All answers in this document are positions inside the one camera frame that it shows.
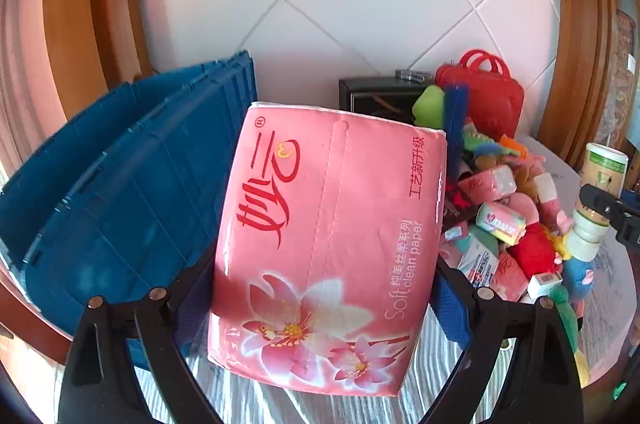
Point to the brown plush bear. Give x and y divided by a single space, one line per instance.
526 178

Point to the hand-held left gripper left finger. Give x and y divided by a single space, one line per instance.
192 319

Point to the small pink pig plush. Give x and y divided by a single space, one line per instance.
537 158

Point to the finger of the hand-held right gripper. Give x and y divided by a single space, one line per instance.
625 221

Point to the pig plush in blue shirt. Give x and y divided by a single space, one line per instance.
580 274

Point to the small pink tissue packet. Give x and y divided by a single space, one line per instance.
480 184

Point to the dark green printed box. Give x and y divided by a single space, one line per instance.
370 99

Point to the pig plush in red dress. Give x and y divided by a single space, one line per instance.
535 249

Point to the white floral cloth covered desktop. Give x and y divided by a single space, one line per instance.
610 294

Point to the small silver metal object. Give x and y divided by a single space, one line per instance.
412 74

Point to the red plastic handbag case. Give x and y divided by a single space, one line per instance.
495 104

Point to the pastel striped tissue packet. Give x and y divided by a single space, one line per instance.
500 221

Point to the blue fuzzy stick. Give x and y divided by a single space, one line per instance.
456 124

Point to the rolled patterned carpet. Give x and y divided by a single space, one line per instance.
625 79

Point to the green and yellow plush duck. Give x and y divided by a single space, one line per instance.
567 319

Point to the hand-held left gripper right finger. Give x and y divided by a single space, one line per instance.
450 314

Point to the blue plastic crate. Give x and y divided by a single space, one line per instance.
125 184

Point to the lime green frog plush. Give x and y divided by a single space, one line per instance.
429 106

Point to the pink floral tissue pack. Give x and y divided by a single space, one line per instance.
325 229

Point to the pink white small carton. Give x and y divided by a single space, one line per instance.
547 189

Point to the small white box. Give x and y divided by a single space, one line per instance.
542 285

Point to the wooden wall pillar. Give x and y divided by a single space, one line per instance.
575 54

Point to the white plastic bottle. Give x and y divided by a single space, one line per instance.
602 169

